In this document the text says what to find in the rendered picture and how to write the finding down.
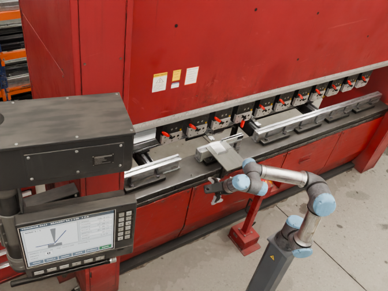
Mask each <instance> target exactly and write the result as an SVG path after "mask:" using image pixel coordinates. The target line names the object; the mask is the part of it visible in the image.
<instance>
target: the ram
mask: <svg viewBox="0 0 388 291"><path fill-rule="evenodd" d="M385 61H388V0H133V20H132V41H131V53H130V75H129V97H128V115H129V118H130V120H131V122H132V125H136V124H140V123H144V122H148V121H152V120H157V119H160V118H164V117H168V116H171V115H175V114H179V113H184V112H187V111H191V110H196V109H200V108H202V107H207V106H211V105H215V104H218V103H223V102H227V101H230V100H235V99H238V98H243V97H246V96H250V95H254V94H259V93H262V92H266V91H271V90H274V89H277V88H282V87H286V86H289V85H293V84H298V83H302V82H305V81H310V80H313V79H318V78H321V77H325V76H329V75H332V74H337V73H341V72H346V71H349V70H352V69H357V68H361V67H364V66H368V65H373V64H377V63H380V62H385ZM196 66H199V71H198V75H197V81H196V83H193V84H188V85H184V83H185V76H186V69H187V68H192V67H196ZM384 66H388V64H384V65H379V66H375V67H372V68H368V69H364V70H360V71H356V72H353V73H348V74H344V75H341V76H337V77H333V78H330V79H325V80H322V81H317V82H314V83H311V84H306V85H302V86H299V87H295V88H291V89H286V90H283V91H279V92H275V93H272V94H268V95H264V96H260V97H257V98H253V99H248V100H244V101H241V102H237V103H233V104H230V105H226V106H222V107H217V108H214V109H210V110H206V111H202V112H199V113H195V114H191V115H186V116H183V117H180V118H175V119H172V120H168V121H164V122H160V123H157V124H152V125H149V126H144V127H141V128H137V129H135V132H140V131H143V130H147V129H151V128H155V127H158V126H162V125H166V124H170V123H173V122H177V121H181V120H185V119H188V118H192V117H197V116H199V115H203V114H208V113H212V112H215V111H218V110H223V109H227V108H230V107H234V106H238V105H242V104H245V103H249V102H253V101H256V100H260V99H264V98H268V97H271V96H275V95H279V94H284V93H286V92H290V91H294V90H297V89H302V88H305V87H310V86H313V85H317V84H321V83H325V82H328V81H331V80H336V79H340V78H343V77H347V76H351V75H354V74H358V73H362V72H366V71H369V70H373V69H377V68H381V67H384ZM180 69H181V74H180V79H179V80H176V81H172V79H173V71H174V70H180ZM164 72H167V80H166V89H165V90H162V91H157V92H152V86H153V79H154V74H159V73H164ZM176 82H179V86H178V87H175V88H171V84H172V83H176Z"/></svg>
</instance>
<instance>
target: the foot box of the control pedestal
mask: <svg viewBox="0 0 388 291"><path fill-rule="evenodd" d="M244 222H245V221H243V222H241V223H238V224H236V225H234V226H232V227H231V230H230V232H229V234H228V237H229V238H230V239H231V240H232V242H233V243H234V244H235V246H236V247H237V248H238V250H239V251H240V252H241V253H242V255H243V256H247V255H249V254H250V253H252V252H255V251H256V250H258V249H260V248H261V246H260V245H259V243H258V239H259V237H260V236H259V235H258V233H257V232H256V231H255V230H254V228H253V227H251V230H252V232H253V233H252V234H250V235H248V236H246V237H244V236H243V235H242V234H241V232H240V231H239V230H238V228H240V227H242V226H243V224H244Z"/></svg>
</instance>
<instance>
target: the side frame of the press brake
mask: <svg viewBox="0 0 388 291"><path fill-rule="evenodd" d="M18 4H19V8H20V16H21V23H22V28H23V36H24V44H25V52H26V56H27V64H28V72H29V80H30V85H31V92H32V99H42V98H56V97H64V96H77V95H92V94H105V93H113V92H119V93H120V95H121V98H122V101H123V103H124V105H125V108H126V110H127V112H128V97H129V75H130V53H131V41H132V20H133V0H18ZM124 174H125V172H124V171H123V172H119V173H113V174H105V175H101V176H94V177H87V178H80V179H76V180H69V181H62V182H55V183H50V184H45V189H46V191H48V190H51V189H54V188H57V187H60V186H63V185H67V184H70V183H74V184H75V186H76V187H77V189H78V191H79V197H82V196H88V195H94V194H99V193H105V192H111V191H117V190H121V189H123V190H124ZM116 259H117V261H116V262H114V263H110V264H104V265H101V266H97V267H93V268H88V269H85V270H80V271H76V272H74V274H75V276H76V279H77V282H78V283H79V286H80V288H81V291H117V290H118V285H119V273H120V256H116Z"/></svg>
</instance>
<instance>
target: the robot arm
mask: <svg viewBox="0 0 388 291"><path fill-rule="evenodd" d="M242 169H243V171H244V174H238V175H236V176H234V177H230V178H228V179H226V180H224V181H221V182H219V180H220V178H214V177H209V178H208V180H209V181H211V183H212V184H208V185H204V193H205V194H209V193H215V195H214V198H213V200H212V202H211V205H215V204H216V203H219V202H222V201H223V199H221V195H229V194H232V193H233V192H236V191H241V192H246V193H250V194H253V195H258V196H264V195H265V194H266V193H267V190H268V185H267V183H266V182H264V181H261V178H262V179H265V180H271V181H278V182H284V183H288V184H294V185H298V187H300V188H304V189H305V190H306V191H307V194H308V197H309V201H308V203H307V209H308V211H307V213H306V215H305V217H304V219H303V218H302V217H300V216H298V215H291V216H289V217H288V218H287V220H286V222H285V224H284V226H283V228H282V230H280V231H279V232H278V233H277V234H276V236H275V243H276V245H277V246H278V247H279V248H280V249H281V250H283V251H286V252H292V253H293V256H294V257H296V258H306V257H309V256H311V255H312V253H313V251H312V248H311V246H312V244H313V242H314V239H313V236H314V234H315V232H316V230H317V228H318V226H319V224H320V222H321V220H322V218H323V217H325V216H328V215H330V213H333V212H334V210H335V208H336V203H335V199H334V197H333V196H332V194H331V192H330V190H329V187H328V185H327V183H326V181H325V180H324V179H323V178H322V177H320V176H318V175H316V174H314V173H311V172H308V171H304V170H302V171H294V170H288V169H283V168H278V167H273V166H267V165H261V164H257V163H256V162H255V160H254V159H252V158H248V159H245V160H244V161H243V163H242Z"/></svg>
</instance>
